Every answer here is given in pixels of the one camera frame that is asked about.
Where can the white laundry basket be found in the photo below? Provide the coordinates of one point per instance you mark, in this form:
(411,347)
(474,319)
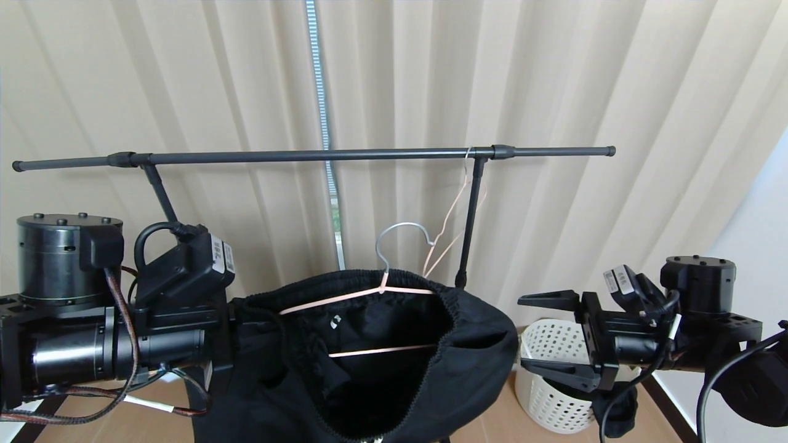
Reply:
(548,394)

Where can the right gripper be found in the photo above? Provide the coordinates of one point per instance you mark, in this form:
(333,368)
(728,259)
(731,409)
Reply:
(640,347)

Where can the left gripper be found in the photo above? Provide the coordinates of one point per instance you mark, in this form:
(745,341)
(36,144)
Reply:
(80,354)

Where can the black mesh garment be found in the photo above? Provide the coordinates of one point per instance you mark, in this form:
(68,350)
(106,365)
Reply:
(619,412)

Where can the pink clothes hanger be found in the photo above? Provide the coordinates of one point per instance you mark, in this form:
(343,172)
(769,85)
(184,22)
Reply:
(381,351)
(447,212)

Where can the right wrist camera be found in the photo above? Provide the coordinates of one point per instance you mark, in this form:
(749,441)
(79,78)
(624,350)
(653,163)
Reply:
(640,289)

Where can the black clothes rack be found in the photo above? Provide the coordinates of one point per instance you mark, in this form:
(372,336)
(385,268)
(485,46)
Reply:
(308,155)

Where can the beige curtain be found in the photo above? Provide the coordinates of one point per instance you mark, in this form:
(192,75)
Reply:
(554,74)

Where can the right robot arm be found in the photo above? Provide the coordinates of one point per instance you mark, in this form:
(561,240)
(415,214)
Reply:
(699,283)

